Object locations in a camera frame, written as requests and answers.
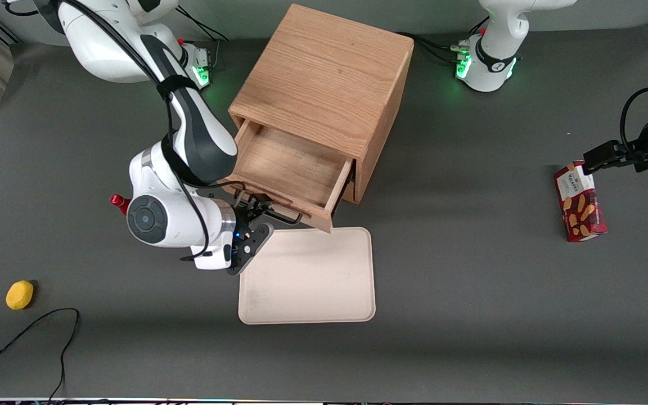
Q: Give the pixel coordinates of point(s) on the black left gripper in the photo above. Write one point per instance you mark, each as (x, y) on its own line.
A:
(623, 153)

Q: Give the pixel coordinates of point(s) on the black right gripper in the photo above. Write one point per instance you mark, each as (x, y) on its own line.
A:
(243, 213)

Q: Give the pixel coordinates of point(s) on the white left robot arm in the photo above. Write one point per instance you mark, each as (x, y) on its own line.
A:
(504, 28)

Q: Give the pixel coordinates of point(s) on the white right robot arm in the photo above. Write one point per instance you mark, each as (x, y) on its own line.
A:
(99, 50)

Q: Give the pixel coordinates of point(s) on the wooden drawer cabinet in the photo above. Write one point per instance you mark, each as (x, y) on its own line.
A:
(329, 73)

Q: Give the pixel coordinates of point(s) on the red tartan shortbread box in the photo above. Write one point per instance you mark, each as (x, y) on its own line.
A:
(580, 208)

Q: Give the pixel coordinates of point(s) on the beige plastic tray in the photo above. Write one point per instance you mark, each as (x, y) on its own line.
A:
(313, 281)

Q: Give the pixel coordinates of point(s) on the red cola bottle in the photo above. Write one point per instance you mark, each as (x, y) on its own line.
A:
(117, 200)

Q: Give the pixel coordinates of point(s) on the yellow lemon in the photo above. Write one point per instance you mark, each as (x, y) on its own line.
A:
(19, 295)

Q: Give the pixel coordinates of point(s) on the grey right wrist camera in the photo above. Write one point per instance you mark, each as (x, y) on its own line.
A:
(256, 241)

